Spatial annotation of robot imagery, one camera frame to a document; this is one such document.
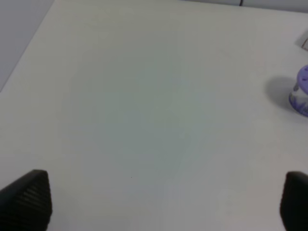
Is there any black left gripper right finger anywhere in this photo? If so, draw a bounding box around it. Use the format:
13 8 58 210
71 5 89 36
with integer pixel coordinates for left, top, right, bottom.
280 171 308 231

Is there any purple round air freshener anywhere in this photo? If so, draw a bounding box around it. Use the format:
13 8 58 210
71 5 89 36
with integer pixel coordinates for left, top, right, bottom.
289 65 308 117

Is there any white flat cardboard box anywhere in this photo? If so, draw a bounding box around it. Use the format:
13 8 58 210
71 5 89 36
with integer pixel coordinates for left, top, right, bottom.
295 30 308 51

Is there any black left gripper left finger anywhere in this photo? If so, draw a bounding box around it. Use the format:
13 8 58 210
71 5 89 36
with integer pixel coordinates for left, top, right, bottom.
0 169 52 231

